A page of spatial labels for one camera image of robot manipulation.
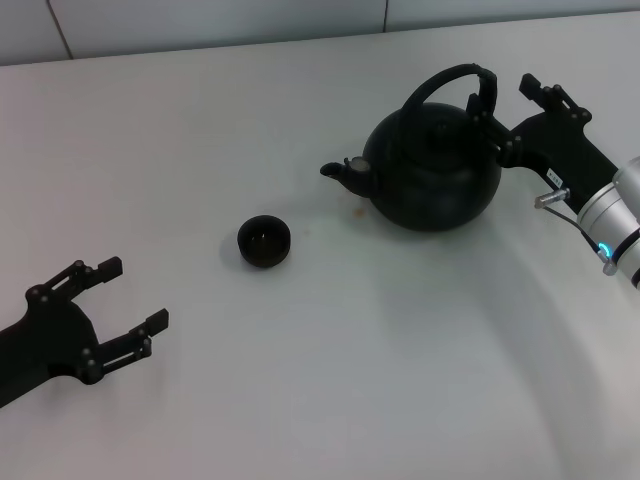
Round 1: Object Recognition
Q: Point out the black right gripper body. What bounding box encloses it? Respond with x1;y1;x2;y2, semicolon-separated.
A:
499;107;621;211

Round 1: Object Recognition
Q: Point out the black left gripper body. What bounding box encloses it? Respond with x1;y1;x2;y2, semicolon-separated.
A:
0;287;104;409

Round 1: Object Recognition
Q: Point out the black round teapot with handle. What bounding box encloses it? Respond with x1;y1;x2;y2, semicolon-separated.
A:
319;63;503;232

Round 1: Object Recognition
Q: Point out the small dark teacup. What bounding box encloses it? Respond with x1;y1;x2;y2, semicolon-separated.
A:
236;214;293;270

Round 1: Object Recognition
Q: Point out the right gripper cable with plug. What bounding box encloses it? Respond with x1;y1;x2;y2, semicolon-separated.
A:
533;187;619;277

